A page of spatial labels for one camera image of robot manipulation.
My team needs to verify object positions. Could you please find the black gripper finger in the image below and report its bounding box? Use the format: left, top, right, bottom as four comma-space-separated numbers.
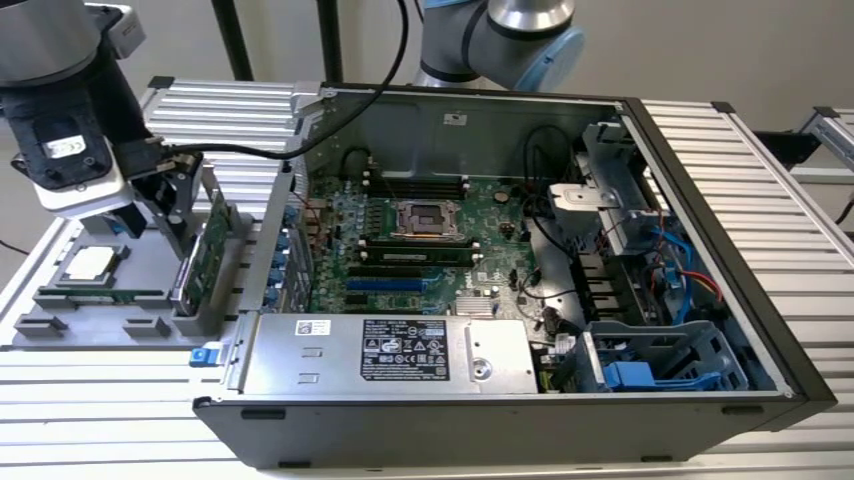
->
150, 149, 206, 226
110, 177, 166, 239

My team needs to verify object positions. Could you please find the green graphics card black shroud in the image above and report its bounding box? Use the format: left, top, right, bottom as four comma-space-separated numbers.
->
170, 158, 244, 322

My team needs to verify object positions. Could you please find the silver CPU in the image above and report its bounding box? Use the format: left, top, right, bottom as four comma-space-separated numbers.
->
56, 243, 134, 288

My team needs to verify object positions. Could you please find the green RAM stick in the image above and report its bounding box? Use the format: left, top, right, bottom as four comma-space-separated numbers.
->
38, 285, 167, 306

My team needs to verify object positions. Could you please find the black stand pole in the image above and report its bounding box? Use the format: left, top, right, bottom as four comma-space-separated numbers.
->
210, 0, 258, 82
318, 0, 346, 84

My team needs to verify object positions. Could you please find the grey plastic parts rack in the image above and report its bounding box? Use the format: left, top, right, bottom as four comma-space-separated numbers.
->
12, 164, 266, 350

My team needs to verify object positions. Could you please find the long black expansion slot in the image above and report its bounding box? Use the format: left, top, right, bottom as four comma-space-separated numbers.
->
347, 266, 427, 280

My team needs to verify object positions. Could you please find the blue expansion slot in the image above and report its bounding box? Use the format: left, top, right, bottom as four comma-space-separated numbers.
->
343, 278, 430, 297

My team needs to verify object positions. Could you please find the CPU socket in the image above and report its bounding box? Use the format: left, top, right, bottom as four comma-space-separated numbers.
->
393, 198, 459, 237

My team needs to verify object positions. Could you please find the dark RAM stick white label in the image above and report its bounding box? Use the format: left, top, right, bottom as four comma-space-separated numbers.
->
365, 248, 473, 266

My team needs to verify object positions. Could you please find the silver power supply unit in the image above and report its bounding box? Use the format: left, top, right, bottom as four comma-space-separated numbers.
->
238, 312, 541, 397

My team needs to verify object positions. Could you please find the green motherboard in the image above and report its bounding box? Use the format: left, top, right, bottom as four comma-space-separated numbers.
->
293, 169, 543, 317

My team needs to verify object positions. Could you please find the silver chipset heatsink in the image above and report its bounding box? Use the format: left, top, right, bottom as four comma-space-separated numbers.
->
461, 294, 499, 318

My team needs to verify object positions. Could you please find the grey open PC case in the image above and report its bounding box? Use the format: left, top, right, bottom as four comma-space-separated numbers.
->
191, 79, 840, 471

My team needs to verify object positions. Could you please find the silver metal drive cage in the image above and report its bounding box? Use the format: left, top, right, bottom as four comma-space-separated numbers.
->
546, 121, 673, 257

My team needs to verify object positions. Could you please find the black fan housing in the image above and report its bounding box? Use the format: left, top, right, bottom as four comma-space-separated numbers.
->
573, 251, 647, 322

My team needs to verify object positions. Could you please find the blue plastic bay block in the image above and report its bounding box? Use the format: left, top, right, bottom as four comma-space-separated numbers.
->
602, 360, 657, 393

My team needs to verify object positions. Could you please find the grey plastic disk bay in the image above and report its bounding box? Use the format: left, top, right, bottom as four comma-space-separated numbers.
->
557, 319, 760, 395

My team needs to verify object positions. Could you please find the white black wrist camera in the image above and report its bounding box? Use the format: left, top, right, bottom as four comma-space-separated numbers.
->
10, 94, 130, 220

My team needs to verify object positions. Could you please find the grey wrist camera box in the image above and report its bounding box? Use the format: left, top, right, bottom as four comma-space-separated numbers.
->
99, 3, 147, 57

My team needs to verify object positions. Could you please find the black looped power cable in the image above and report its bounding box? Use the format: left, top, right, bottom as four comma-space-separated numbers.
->
341, 145, 374, 176

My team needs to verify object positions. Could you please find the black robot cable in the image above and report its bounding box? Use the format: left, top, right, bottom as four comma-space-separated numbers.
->
159, 0, 410, 160

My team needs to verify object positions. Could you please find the blue wire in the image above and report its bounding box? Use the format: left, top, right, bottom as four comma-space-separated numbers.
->
647, 225, 697, 322

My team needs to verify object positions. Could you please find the red wire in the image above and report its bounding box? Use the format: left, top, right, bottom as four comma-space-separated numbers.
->
678, 268, 728, 303

